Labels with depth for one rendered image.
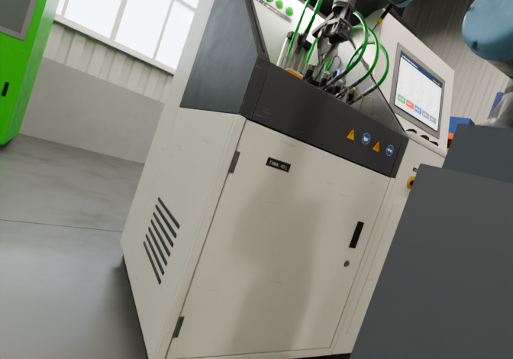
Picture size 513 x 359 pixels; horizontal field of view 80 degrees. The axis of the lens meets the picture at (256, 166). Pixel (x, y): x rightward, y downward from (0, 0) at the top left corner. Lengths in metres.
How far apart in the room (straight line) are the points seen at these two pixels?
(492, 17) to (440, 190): 0.31
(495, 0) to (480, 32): 0.05
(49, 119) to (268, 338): 4.17
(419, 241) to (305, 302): 0.57
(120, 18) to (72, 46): 0.72
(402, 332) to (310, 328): 0.57
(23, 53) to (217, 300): 2.81
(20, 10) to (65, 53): 1.55
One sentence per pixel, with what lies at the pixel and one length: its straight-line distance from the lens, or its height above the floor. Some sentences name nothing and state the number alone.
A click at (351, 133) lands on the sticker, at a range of 1.04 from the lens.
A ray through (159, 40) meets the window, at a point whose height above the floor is 1.83.
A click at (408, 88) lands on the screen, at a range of 1.73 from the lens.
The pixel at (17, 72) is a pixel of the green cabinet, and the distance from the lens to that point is 3.33.
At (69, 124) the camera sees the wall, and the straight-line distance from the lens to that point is 4.82.
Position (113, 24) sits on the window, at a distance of 4.97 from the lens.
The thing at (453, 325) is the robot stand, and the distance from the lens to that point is 0.68.
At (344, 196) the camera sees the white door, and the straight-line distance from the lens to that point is 1.08.
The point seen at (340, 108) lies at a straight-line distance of 1.00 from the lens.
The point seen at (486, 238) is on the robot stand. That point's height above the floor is 0.70.
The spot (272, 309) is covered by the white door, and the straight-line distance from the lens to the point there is 1.08.
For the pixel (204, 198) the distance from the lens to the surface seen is 0.83.
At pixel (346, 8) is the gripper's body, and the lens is 1.24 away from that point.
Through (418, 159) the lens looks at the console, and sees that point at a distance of 1.35.
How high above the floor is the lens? 0.71
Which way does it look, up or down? 2 degrees down
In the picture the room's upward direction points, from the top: 19 degrees clockwise
